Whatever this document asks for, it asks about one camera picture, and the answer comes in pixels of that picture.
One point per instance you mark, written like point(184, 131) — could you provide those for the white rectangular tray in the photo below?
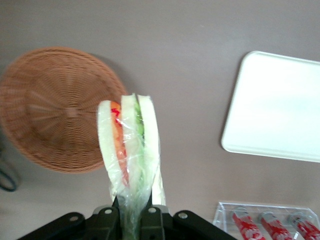
point(275, 107)

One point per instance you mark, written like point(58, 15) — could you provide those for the round brown wicker basket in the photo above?
point(50, 112)

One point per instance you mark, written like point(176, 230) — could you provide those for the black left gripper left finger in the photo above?
point(95, 225)

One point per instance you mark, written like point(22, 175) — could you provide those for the red cola can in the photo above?
point(306, 228)
point(275, 228)
point(246, 227)

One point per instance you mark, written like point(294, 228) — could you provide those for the clear acrylic box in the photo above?
point(222, 215)

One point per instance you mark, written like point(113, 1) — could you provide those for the triangle sandwich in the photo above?
point(106, 140)

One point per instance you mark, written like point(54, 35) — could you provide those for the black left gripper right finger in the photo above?
point(155, 225)

